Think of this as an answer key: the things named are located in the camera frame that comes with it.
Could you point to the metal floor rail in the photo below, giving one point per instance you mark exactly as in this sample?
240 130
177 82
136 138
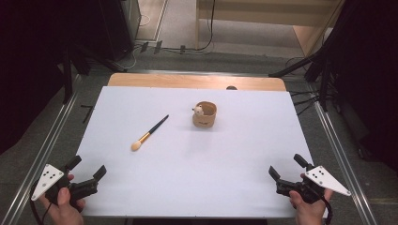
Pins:
37 162
344 162

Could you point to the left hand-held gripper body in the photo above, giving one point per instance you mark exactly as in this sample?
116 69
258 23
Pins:
47 182

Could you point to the white table mat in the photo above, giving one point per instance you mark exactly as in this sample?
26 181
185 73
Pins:
219 175

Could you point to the small dark round object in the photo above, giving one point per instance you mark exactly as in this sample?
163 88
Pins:
231 87

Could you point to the black curtain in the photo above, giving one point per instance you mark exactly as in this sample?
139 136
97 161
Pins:
369 78
31 62

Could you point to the tan cup with bear figure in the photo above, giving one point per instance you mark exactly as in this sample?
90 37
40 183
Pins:
205 120

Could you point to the light wooden furniture frame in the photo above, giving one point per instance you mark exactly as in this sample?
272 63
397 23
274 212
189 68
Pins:
250 12

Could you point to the black metal stand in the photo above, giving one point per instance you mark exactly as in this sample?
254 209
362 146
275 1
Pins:
67 78
325 81

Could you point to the person's right hand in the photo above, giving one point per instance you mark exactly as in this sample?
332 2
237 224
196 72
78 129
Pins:
309 212

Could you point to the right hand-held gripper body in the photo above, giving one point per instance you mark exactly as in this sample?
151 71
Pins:
325 182

